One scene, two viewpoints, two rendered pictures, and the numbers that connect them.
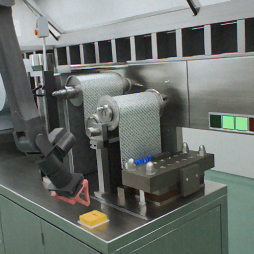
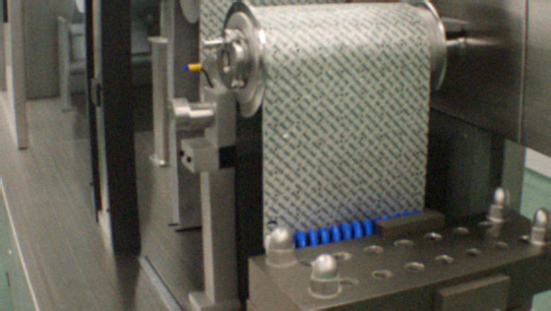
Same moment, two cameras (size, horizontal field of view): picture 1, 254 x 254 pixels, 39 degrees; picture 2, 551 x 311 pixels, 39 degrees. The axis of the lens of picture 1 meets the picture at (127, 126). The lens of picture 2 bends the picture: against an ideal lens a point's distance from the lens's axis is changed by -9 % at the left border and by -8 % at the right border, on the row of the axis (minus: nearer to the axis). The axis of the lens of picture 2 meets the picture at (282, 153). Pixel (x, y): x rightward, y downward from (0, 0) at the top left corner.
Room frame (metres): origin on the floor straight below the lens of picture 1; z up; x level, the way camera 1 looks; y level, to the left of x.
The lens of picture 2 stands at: (0.50, -0.27, 1.43)
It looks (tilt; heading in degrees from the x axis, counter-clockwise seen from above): 17 degrees down; 17
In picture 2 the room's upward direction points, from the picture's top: straight up
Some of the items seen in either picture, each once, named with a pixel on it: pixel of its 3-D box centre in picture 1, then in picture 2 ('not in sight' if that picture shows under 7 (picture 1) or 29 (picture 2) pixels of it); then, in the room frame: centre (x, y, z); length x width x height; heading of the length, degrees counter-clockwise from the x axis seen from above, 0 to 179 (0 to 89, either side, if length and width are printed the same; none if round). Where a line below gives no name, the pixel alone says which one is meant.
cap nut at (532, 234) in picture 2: (202, 150); (541, 223); (1.51, -0.32, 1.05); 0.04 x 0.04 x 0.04
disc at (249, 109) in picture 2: (108, 112); (242, 57); (1.47, 0.08, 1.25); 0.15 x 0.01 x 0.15; 41
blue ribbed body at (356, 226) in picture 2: (147, 160); (358, 233); (1.48, -0.07, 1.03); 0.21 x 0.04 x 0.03; 131
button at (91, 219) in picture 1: (93, 218); not in sight; (1.19, 0.15, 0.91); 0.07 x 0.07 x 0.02; 41
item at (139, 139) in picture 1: (141, 141); (349, 165); (1.50, -0.05, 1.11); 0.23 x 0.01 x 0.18; 131
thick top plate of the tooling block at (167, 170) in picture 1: (170, 168); (422, 273); (1.44, -0.17, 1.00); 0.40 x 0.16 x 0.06; 131
